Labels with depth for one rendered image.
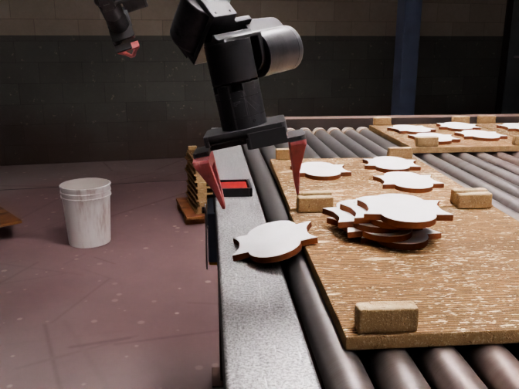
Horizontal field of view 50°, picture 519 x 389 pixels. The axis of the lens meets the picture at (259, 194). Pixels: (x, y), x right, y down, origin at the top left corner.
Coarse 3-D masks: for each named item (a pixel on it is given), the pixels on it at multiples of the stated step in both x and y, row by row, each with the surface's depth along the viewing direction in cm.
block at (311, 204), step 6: (300, 198) 90; (306, 198) 91; (312, 198) 91; (318, 198) 91; (324, 198) 91; (330, 198) 91; (300, 204) 91; (306, 204) 91; (312, 204) 91; (318, 204) 91; (324, 204) 91; (330, 204) 91; (300, 210) 91; (306, 210) 91; (312, 210) 91; (318, 210) 91
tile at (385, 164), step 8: (368, 160) 127; (376, 160) 127; (384, 160) 127; (392, 160) 127; (400, 160) 127; (408, 160) 127; (368, 168) 122; (376, 168) 121; (384, 168) 119; (392, 168) 119; (400, 168) 119; (408, 168) 120; (416, 168) 121
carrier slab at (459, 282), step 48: (336, 240) 79; (432, 240) 79; (480, 240) 79; (336, 288) 64; (384, 288) 64; (432, 288) 64; (480, 288) 64; (384, 336) 54; (432, 336) 54; (480, 336) 55
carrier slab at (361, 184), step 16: (272, 160) 132; (288, 160) 132; (304, 160) 132; (320, 160) 132; (336, 160) 132; (352, 160) 132; (416, 160) 132; (288, 176) 116; (352, 176) 116; (368, 176) 116; (432, 176) 116; (288, 192) 104; (336, 192) 104; (352, 192) 104; (368, 192) 104; (384, 192) 104; (400, 192) 104; (432, 192) 104; (448, 192) 104; (288, 208) 96
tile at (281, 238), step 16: (272, 224) 85; (288, 224) 84; (304, 224) 82; (240, 240) 82; (256, 240) 80; (272, 240) 79; (288, 240) 78; (304, 240) 77; (240, 256) 77; (256, 256) 74; (272, 256) 73; (288, 256) 74
